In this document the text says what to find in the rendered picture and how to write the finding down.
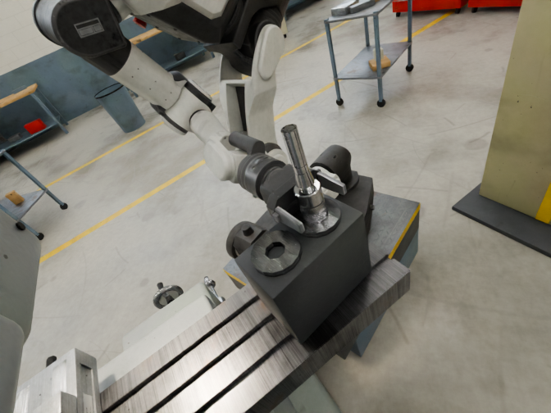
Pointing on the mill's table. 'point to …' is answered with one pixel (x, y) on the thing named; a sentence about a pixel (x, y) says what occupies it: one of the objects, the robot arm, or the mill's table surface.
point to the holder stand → (308, 267)
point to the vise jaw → (58, 404)
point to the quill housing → (18, 271)
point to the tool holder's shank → (303, 181)
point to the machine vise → (42, 382)
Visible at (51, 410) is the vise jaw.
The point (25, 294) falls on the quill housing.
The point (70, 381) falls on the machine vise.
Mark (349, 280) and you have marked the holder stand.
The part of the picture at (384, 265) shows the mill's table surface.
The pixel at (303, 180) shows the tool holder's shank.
